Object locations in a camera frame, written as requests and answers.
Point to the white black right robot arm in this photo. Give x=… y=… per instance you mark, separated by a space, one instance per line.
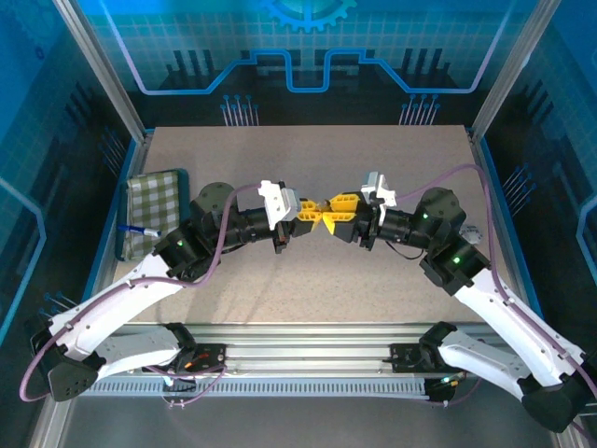
x=494 y=308

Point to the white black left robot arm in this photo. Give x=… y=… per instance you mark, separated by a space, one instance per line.
x=116 y=294

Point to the green checkered cloth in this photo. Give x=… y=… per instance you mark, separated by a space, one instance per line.
x=154 y=200

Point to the blue white pen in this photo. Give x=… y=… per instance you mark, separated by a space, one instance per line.
x=140 y=230

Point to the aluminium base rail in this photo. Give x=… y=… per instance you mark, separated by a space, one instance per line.
x=303 y=345

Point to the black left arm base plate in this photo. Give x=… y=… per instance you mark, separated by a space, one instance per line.
x=210 y=354

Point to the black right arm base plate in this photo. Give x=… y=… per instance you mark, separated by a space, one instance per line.
x=406 y=357

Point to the aluminium frame post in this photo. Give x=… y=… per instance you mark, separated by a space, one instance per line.
x=98 y=65
x=513 y=65

